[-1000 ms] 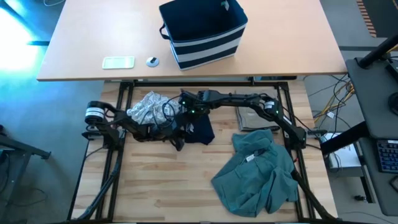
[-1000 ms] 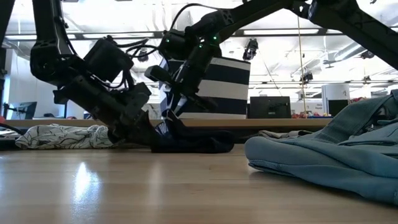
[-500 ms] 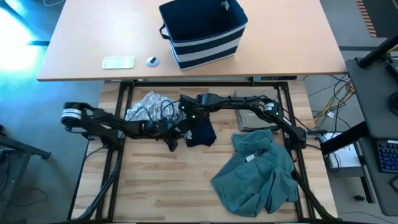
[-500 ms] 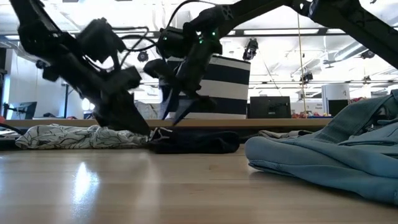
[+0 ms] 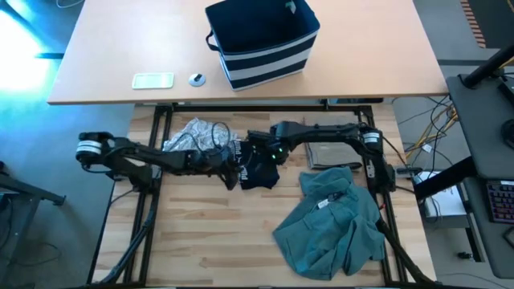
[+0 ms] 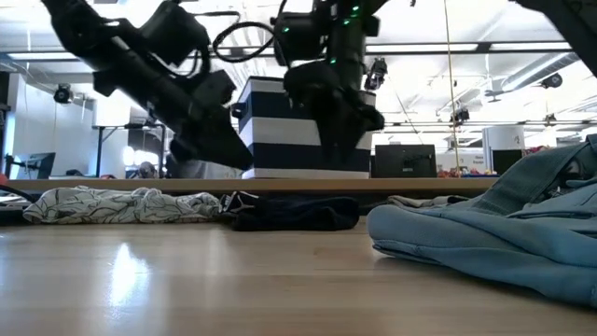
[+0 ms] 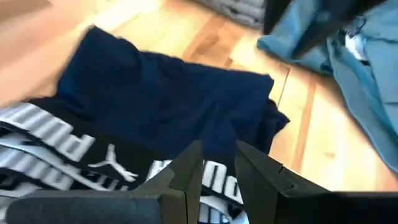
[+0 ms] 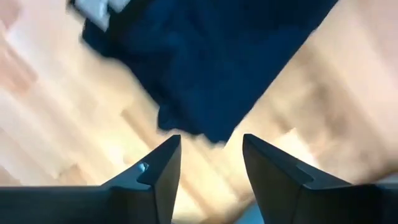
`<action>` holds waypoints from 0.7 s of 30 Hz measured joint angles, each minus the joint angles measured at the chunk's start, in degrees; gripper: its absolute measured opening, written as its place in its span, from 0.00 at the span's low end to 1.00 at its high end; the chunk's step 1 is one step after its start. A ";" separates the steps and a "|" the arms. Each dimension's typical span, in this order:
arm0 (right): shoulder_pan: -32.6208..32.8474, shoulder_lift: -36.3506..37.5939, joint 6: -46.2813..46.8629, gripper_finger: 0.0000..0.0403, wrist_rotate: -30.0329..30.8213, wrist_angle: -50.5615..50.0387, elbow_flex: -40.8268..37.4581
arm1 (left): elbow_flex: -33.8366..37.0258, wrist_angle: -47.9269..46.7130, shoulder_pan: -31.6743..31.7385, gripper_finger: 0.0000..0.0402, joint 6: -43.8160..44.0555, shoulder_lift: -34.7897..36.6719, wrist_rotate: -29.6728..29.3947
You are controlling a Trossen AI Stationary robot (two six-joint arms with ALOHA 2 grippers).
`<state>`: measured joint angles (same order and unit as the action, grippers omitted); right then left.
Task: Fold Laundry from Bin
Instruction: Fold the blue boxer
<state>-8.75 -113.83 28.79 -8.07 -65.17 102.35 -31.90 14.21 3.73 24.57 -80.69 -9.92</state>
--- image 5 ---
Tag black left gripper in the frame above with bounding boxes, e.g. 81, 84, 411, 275
184, 146, 243, 192

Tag navy Puma boxer briefs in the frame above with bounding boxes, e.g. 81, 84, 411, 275
234, 138, 281, 191

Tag white leaf-print cloth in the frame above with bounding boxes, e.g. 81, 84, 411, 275
162, 117, 238, 154

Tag beige khaki shorts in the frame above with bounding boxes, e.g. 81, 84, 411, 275
303, 116, 365, 171

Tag navy white striped fabric bin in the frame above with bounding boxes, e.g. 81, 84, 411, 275
204, 0, 321, 92

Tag white smartphone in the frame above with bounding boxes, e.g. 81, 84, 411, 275
131, 72, 175, 90

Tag light brown desk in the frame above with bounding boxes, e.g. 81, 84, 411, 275
47, 0, 449, 106

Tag black diagonal desk leg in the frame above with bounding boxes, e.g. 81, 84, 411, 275
413, 156, 477, 201

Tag white box device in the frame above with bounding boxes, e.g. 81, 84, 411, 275
421, 184, 469, 220

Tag grey metal stand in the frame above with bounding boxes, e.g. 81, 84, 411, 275
0, 160, 67, 289

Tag black side desk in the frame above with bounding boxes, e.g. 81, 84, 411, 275
445, 74, 514, 280

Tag black round base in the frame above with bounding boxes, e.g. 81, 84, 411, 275
500, 118, 514, 151

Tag black keyboard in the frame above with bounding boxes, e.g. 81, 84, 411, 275
485, 180, 514, 224

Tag dark rug with orange stripes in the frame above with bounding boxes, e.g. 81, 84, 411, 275
459, 0, 514, 49

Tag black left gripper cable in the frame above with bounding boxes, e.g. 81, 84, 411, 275
176, 120, 233, 153

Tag black metal table frame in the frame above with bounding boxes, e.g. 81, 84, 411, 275
86, 103, 434, 288

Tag yellow cable bundle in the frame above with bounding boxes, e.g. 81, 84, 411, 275
403, 96, 459, 160

